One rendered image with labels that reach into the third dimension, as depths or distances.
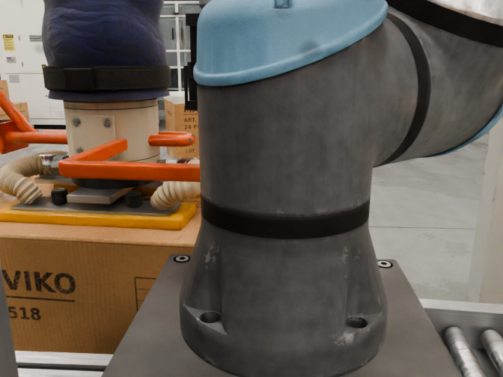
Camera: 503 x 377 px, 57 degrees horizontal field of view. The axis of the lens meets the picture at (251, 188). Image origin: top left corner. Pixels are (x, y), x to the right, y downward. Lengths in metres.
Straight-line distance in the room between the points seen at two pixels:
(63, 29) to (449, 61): 0.64
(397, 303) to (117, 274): 0.50
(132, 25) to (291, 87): 0.60
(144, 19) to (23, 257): 0.45
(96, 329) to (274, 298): 0.60
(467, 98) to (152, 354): 0.28
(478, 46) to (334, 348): 0.22
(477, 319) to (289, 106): 1.17
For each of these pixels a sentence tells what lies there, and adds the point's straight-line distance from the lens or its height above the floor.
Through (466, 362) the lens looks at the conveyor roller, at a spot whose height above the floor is 0.55.
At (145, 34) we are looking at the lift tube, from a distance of 0.84.
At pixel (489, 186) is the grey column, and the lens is 2.02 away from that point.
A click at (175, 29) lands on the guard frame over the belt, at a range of 8.23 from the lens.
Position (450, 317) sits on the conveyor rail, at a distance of 1.36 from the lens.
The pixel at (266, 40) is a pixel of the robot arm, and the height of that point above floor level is 1.23.
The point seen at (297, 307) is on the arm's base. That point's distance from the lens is 0.28.
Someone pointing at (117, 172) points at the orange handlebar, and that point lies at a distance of 0.64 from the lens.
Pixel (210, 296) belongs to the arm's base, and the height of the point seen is 1.07.
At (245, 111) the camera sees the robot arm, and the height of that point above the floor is 1.20.
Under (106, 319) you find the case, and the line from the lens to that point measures 0.83.
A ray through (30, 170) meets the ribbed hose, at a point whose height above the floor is 1.02.
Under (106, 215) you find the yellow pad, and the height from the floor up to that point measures 0.97.
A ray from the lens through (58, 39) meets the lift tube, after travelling 0.85.
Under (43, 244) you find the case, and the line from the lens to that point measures 0.82.
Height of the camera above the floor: 1.22
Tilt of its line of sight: 16 degrees down
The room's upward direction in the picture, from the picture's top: straight up
